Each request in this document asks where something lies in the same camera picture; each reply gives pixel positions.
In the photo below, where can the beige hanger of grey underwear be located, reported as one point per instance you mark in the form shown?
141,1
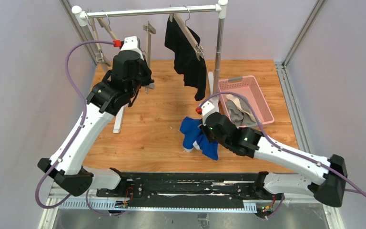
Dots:
104,22

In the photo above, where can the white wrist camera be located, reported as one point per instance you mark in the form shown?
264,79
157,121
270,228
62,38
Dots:
209,108
132,43

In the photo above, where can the empty beige clip hanger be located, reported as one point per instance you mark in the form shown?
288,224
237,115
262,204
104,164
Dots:
100,56

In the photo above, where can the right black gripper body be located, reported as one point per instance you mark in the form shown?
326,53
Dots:
206,136

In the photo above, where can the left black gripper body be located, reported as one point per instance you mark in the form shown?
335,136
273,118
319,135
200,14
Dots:
146,81

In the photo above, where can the grey underwear beige waistband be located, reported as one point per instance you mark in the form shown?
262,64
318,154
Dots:
239,112

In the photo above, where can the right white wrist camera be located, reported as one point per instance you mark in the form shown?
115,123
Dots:
209,108

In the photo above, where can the pink plastic basket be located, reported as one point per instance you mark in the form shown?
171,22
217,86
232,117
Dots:
248,87

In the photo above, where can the beige hanger of blue underwear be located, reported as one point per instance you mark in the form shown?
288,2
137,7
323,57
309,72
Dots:
150,30

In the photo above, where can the black underwear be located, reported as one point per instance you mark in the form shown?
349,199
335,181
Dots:
185,60

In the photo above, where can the blue underwear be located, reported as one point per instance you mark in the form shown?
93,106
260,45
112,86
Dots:
194,138

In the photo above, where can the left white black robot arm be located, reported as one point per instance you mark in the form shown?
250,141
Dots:
103,103

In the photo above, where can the beige hanger of black underwear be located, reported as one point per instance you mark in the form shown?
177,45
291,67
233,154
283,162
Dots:
189,36

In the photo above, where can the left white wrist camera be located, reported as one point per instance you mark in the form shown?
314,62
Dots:
132,43

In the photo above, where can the white metal clothes rack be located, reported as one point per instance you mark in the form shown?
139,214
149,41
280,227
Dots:
78,16

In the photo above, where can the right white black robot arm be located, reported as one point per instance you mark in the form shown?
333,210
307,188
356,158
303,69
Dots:
315,176

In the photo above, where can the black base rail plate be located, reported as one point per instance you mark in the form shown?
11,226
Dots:
230,192

